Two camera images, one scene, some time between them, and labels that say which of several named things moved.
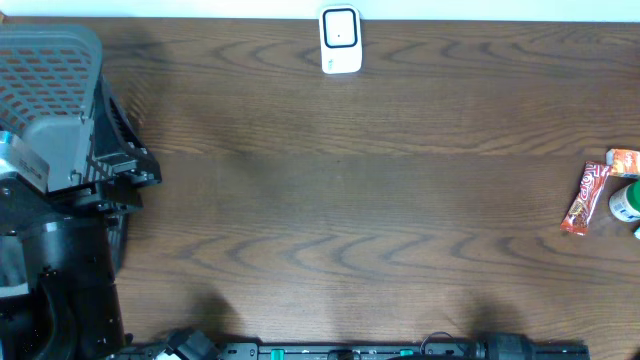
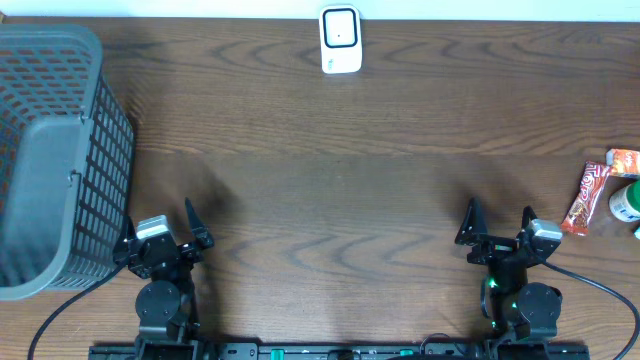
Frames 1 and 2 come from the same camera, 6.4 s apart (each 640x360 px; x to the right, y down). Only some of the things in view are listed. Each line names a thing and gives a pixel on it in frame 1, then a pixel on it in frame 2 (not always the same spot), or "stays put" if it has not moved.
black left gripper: x=103 y=192 -> x=163 y=251
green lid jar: x=625 y=203 stays put
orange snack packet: x=623 y=163 stays put
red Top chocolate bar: x=579 y=211 stays put
